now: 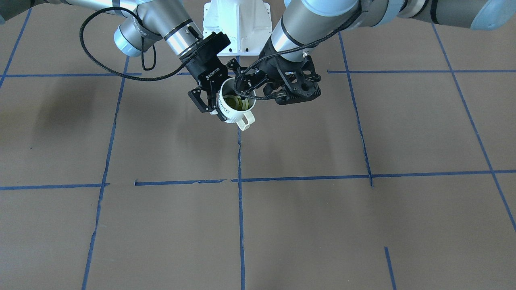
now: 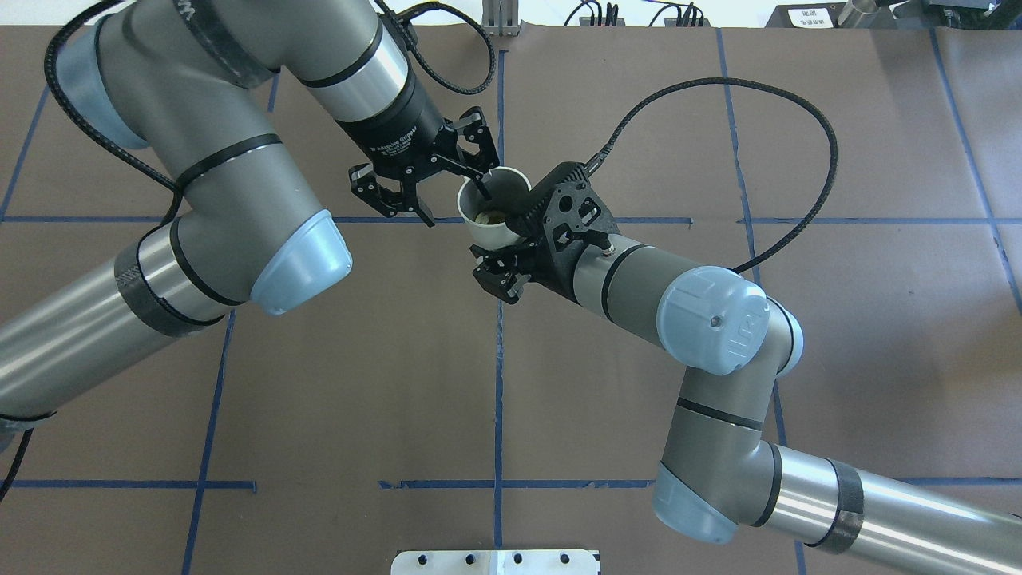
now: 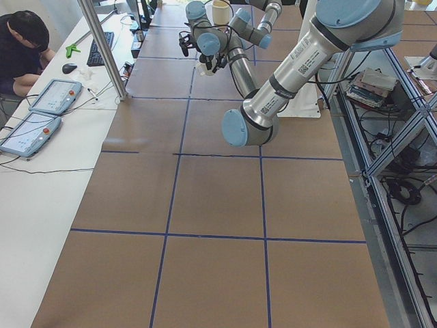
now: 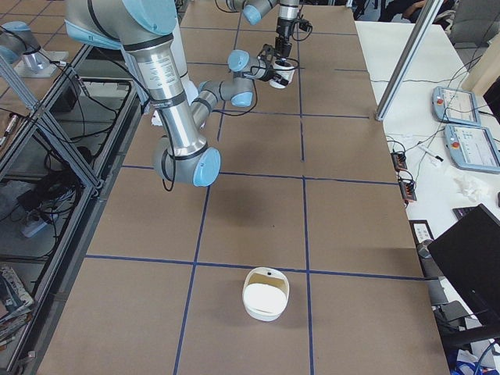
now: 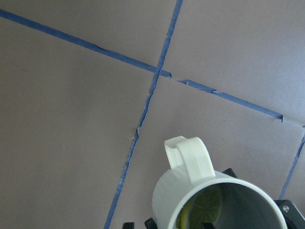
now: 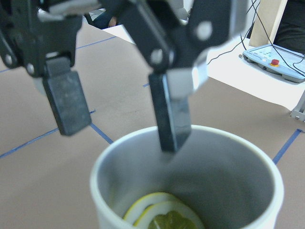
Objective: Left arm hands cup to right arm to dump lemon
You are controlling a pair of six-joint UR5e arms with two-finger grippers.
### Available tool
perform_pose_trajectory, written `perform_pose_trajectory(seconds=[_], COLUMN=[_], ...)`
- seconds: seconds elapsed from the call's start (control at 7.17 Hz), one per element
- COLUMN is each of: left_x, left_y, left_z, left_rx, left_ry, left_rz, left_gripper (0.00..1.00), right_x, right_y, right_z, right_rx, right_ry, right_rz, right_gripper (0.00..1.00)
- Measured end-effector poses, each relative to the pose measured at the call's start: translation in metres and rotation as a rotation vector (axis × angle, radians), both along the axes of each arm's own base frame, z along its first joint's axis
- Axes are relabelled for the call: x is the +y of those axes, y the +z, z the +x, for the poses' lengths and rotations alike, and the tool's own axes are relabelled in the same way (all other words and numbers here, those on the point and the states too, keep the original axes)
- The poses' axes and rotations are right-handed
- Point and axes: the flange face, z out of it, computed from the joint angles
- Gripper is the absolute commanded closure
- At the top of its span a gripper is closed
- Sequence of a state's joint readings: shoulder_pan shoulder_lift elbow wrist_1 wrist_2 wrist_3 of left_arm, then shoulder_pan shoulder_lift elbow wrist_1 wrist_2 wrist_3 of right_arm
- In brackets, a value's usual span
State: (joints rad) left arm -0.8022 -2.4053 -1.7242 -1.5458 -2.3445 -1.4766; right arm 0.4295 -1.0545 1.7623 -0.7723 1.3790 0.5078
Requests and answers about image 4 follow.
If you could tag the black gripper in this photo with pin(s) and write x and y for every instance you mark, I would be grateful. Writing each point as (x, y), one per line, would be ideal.
(284, 29)
(266, 73)

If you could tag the white ribbed mug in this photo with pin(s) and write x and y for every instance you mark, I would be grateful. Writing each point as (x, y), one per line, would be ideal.
(283, 73)

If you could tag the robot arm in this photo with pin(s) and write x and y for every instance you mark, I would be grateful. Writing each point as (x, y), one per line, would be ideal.
(148, 32)
(183, 118)

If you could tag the orange black adapter box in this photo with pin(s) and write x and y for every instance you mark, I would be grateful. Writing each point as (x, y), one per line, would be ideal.
(399, 160)

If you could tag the upper teach pendant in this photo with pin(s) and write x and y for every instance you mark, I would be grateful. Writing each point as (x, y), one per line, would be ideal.
(452, 105)

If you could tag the teach pendant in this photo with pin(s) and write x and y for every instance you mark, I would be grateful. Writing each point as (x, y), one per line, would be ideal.
(472, 148)
(452, 105)

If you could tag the lower teach pendant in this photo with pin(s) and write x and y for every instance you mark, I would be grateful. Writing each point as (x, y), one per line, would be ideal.
(472, 148)

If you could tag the white oval bowl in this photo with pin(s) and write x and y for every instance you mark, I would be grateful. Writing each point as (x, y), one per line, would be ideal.
(265, 293)

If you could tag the crumpled white tissue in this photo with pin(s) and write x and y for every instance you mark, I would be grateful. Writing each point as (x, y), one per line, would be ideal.
(472, 188)

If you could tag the black laptop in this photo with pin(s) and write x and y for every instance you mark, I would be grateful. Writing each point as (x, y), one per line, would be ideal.
(467, 254)

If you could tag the aluminium frame post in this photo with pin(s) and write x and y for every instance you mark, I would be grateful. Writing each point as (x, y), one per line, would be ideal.
(428, 12)

